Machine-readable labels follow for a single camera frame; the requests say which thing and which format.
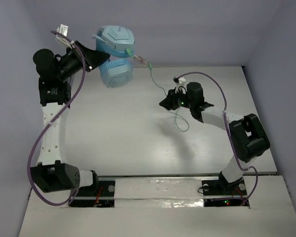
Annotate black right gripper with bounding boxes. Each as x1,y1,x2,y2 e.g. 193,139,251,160
159,86,194,111

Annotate light blue headphones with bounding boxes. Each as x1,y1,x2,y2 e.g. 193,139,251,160
92,25,135,88

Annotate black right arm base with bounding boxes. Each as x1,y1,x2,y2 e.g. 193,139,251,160
197,172,250,207

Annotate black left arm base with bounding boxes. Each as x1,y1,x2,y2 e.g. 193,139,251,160
69,180,115,208

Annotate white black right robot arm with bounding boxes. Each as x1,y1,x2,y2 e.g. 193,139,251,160
159,82,270,194

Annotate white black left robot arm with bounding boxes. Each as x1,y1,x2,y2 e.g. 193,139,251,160
30,40,109,195

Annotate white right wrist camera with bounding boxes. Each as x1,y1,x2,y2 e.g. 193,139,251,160
173,77,186,93

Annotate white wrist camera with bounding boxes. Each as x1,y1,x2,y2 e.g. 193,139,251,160
56,24,74,49
173,77,186,93

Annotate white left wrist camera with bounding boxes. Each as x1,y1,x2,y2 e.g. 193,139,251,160
56,24,74,49

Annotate silver foil base rail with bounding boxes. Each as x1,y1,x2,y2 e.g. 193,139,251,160
70,174,282,208

